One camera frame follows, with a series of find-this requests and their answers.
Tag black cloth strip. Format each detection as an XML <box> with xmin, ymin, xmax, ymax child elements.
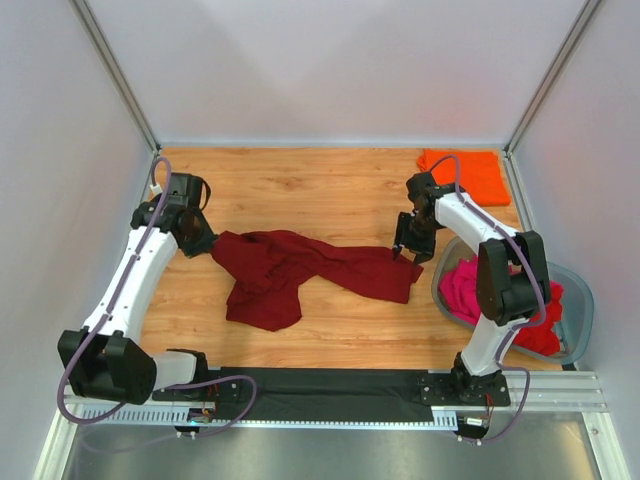
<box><xmin>211</xmin><ymin>367</ymin><xmax>433</xmax><ymax>423</ymax></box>

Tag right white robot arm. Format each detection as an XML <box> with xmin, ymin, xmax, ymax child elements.
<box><xmin>392</xmin><ymin>172</ymin><xmax>551</xmax><ymax>397</ymax></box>

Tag left aluminium frame post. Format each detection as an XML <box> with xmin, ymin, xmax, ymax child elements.
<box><xmin>69</xmin><ymin>0</ymin><xmax>161</xmax><ymax>154</ymax></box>

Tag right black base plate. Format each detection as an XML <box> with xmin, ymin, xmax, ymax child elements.
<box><xmin>418</xmin><ymin>371</ymin><xmax>511</xmax><ymax>407</ymax></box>

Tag pink t shirt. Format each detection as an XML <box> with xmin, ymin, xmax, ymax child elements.
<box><xmin>438</xmin><ymin>256</ymin><xmax>481</xmax><ymax>327</ymax></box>

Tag slotted cable duct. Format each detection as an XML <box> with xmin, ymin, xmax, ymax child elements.
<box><xmin>101</xmin><ymin>406</ymin><xmax>458</xmax><ymax>432</ymax></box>

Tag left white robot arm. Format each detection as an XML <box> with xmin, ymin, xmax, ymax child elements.
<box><xmin>58</xmin><ymin>199</ymin><xmax>217</xmax><ymax>405</ymax></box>

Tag dark red t shirt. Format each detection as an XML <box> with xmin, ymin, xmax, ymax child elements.
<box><xmin>210</xmin><ymin>230</ymin><xmax>423</xmax><ymax>332</ymax></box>

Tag aluminium front rail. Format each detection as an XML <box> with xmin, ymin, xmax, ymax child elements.
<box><xmin>62</xmin><ymin>364</ymin><xmax>609</xmax><ymax>414</ymax></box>

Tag clear plastic basket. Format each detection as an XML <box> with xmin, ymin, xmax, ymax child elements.
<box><xmin>431</xmin><ymin>238</ymin><xmax>594</xmax><ymax>364</ymax></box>

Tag folded orange t shirt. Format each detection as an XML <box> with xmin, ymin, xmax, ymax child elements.
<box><xmin>416</xmin><ymin>149</ymin><xmax>511</xmax><ymax>207</ymax></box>

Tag right aluminium frame post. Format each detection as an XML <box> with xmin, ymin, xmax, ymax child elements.
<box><xmin>503</xmin><ymin>0</ymin><xmax>604</xmax><ymax>155</ymax></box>

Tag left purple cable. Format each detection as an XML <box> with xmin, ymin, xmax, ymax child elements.
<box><xmin>56</xmin><ymin>157</ymin><xmax>259</xmax><ymax>454</ymax></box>

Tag aluminium frame post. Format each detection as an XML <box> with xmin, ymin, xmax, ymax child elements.
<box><xmin>503</xmin><ymin>0</ymin><xmax>604</xmax><ymax>155</ymax></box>
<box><xmin>69</xmin><ymin>0</ymin><xmax>161</xmax><ymax>154</ymax></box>

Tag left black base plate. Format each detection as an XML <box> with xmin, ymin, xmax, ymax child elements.
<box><xmin>151</xmin><ymin>368</ymin><xmax>253</xmax><ymax>403</ymax></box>

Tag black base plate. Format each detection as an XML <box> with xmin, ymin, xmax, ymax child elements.
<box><xmin>418</xmin><ymin>371</ymin><xmax>511</xmax><ymax>407</ymax></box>
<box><xmin>151</xmin><ymin>368</ymin><xmax>253</xmax><ymax>403</ymax></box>

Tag bright red t shirt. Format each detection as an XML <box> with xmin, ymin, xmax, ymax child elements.
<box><xmin>514</xmin><ymin>281</ymin><xmax>564</xmax><ymax>356</ymax></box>

